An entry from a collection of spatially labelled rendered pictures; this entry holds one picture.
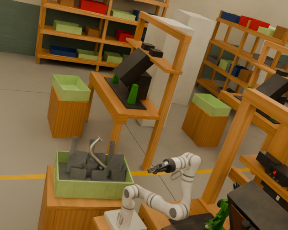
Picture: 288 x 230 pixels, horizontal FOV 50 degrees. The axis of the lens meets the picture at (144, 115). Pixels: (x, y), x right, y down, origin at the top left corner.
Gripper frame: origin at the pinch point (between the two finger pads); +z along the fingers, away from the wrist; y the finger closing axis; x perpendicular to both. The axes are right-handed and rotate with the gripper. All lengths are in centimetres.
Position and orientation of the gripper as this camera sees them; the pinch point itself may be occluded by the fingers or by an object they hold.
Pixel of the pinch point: (151, 169)
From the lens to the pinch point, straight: 159.8
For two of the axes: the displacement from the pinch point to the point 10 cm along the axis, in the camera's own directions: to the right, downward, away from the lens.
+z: -7.6, 0.7, -6.5
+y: 5.2, -5.3, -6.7
